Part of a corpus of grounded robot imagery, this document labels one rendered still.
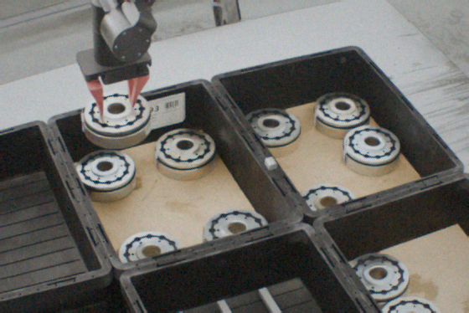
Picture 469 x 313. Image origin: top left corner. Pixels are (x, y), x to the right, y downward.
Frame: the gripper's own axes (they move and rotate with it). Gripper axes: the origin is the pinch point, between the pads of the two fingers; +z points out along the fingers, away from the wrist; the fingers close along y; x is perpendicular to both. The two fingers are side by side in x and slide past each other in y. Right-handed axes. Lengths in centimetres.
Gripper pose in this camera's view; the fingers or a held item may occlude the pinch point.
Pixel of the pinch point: (115, 105)
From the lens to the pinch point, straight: 163.8
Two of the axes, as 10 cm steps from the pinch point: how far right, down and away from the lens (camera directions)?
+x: -3.7, -6.0, 7.1
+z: 0.0, 7.6, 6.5
